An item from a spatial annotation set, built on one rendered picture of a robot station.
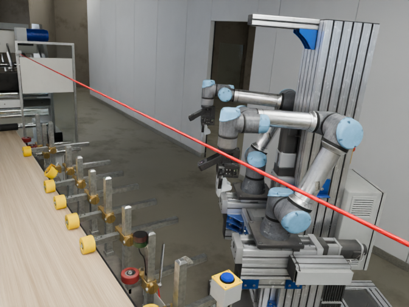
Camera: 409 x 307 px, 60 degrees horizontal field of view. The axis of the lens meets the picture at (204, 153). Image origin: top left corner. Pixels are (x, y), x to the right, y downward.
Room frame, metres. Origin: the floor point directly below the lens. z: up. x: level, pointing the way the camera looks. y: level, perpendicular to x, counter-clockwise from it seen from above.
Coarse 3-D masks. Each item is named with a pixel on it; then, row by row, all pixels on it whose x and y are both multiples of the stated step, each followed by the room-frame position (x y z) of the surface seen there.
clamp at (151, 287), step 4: (140, 272) 1.36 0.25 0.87; (140, 276) 1.34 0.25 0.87; (144, 280) 1.31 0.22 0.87; (144, 284) 1.31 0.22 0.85; (148, 284) 1.29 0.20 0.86; (152, 284) 1.29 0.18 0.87; (156, 284) 1.30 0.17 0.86; (144, 288) 1.30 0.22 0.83; (148, 288) 1.28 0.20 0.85; (152, 288) 1.28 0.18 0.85; (156, 288) 1.30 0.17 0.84; (152, 292) 1.28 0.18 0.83
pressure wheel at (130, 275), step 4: (128, 268) 1.34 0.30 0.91; (132, 268) 1.34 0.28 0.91; (124, 272) 1.31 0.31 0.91; (128, 272) 1.31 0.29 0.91; (132, 272) 1.31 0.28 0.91; (136, 272) 1.31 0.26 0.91; (124, 276) 1.28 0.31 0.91; (128, 276) 1.29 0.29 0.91; (132, 276) 1.29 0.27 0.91; (136, 276) 1.29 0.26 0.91; (124, 280) 1.28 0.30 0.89; (128, 280) 1.27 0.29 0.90; (132, 280) 1.28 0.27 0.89; (136, 280) 1.29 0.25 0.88; (128, 292) 1.31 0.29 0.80
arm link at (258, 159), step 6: (252, 156) 2.00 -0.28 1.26; (258, 156) 2.00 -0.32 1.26; (264, 156) 2.01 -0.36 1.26; (246, 162) 2.03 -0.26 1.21; (252, 162) 1.97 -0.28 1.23; (258, 162) 1.96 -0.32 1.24; (264, 162) 1.98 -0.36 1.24; (246, 168) 2.00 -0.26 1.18; (258, 168) 1.96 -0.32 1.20; (264, 168) 1.98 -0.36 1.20; (246, 174) 1.99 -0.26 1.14; (252, 174) 1.96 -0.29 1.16; (258, 174) 1.96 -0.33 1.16
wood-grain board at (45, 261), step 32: (0, 160) 2.52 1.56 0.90; (32, 160) 2.57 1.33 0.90; (0, 192) 1.99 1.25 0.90; (32, 192) 2.02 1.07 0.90; (0, 224) 1.63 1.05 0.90; (32, 224) 1.65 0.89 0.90; (64, 224) 1.68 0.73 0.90; (0, 256) 1.36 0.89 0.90; (32, 256) 1.38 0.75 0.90; (64, 256) 1.40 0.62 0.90; (96, 256) 1.41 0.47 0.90; (0, 288) 1.16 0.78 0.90; (32, 288) 1.17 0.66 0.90; (64, 288) 1.19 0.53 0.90; (96, 288) 1.20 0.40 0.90
